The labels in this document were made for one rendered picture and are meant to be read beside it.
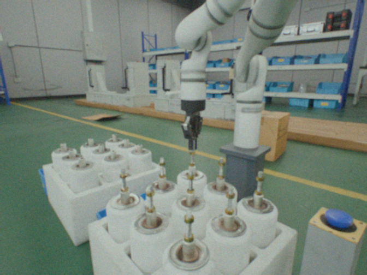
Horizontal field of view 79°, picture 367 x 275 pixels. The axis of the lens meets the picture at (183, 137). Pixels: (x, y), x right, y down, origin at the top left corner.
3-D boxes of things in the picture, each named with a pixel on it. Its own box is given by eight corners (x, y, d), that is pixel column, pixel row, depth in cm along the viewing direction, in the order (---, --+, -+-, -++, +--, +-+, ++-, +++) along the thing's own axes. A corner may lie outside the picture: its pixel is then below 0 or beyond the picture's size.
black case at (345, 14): (329, 26, 422) (330, 16, 417) (351, 23, 400) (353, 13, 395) (324, 22, 391) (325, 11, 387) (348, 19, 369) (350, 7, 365)
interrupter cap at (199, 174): (189, 183, 67) (189, 181, 67) (176, 174, 73) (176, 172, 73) (208, 177, 72) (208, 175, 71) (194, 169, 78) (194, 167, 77)
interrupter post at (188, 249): (182, 250, 41) (181, 234, 41) (194, 249, 41) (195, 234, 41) (182, 260, 39) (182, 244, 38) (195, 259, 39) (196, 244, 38)
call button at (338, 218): (327, 215, 42) (329, 205, 41) (353, 225, 39) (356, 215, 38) (320, 224, 39) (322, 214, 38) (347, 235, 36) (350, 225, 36)
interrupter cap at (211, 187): (215, 198, 59) (215, 196, 59) (202, 185, 66) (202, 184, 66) (238, 192, 62) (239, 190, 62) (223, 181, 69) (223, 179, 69)
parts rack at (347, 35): (157, 93, 791) (155, 34, 741) (346, 106, 442) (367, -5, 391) (143, 94, 744) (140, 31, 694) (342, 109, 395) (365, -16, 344)
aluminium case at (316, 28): (303, 38, 451) (305, 28, 446) (325, 36, 429) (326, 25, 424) (299, 35, 419) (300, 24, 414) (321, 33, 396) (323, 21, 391)
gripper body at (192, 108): (200, 98, 61) (200, 131, 63) (209, 96, 68) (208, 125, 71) (175, 97, 63) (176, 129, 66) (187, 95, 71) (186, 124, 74)
